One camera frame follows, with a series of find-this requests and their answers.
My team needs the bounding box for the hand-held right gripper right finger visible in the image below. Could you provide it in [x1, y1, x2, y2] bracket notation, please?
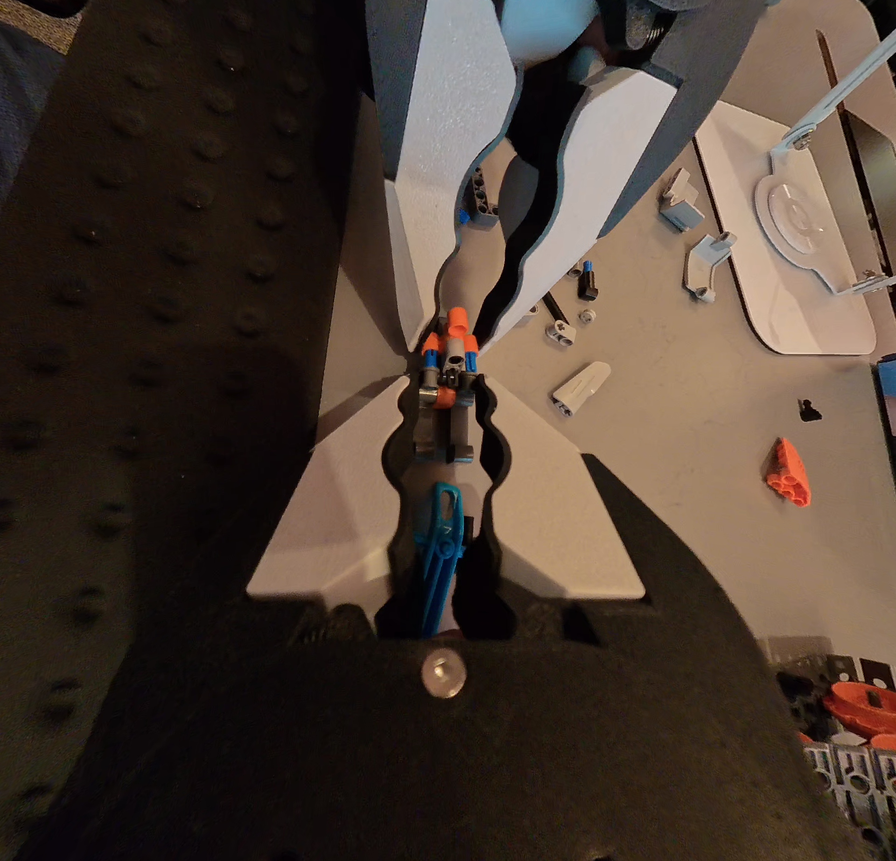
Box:
[476, 373, 645, 604]

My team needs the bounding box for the cyan plastic brick tool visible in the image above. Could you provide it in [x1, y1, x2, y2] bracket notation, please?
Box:
[413, 481, 466, 638]

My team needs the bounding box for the orange wedge brick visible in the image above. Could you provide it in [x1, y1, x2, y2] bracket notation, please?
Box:
[765, 437, 813, 508]

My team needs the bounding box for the white book stand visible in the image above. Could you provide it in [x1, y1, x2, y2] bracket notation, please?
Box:
[693, 7, 896, 356]

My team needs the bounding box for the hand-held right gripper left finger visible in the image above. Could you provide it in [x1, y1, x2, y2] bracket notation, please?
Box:
[246, 374, 414, 604]

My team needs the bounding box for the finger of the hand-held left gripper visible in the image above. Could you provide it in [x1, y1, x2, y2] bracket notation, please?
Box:
[476, 64, 680, 347]
[384, 0, 526, 355]

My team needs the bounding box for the grey tracked toy robot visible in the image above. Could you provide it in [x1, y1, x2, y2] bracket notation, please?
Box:
[766, 637, 896, 861]

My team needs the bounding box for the white curved blade panel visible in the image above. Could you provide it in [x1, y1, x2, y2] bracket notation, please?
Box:
[551, 361, 612, 417]

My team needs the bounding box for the dark blue robot kit box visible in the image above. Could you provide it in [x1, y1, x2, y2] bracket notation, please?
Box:
[875, 357, 896, 484]

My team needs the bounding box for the light grey curved panel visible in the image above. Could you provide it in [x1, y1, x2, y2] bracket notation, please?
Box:
[682, 231, 738, 305]

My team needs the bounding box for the light grey box panel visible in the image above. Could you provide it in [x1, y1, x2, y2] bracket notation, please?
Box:
[658, 168, 707, 232]

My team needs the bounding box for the black perforated pad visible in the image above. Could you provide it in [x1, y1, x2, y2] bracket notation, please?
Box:
[0, 0, 361, 861]

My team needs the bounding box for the grey orange brick claw assembly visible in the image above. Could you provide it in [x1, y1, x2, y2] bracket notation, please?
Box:
[412, 374, 487, 464]

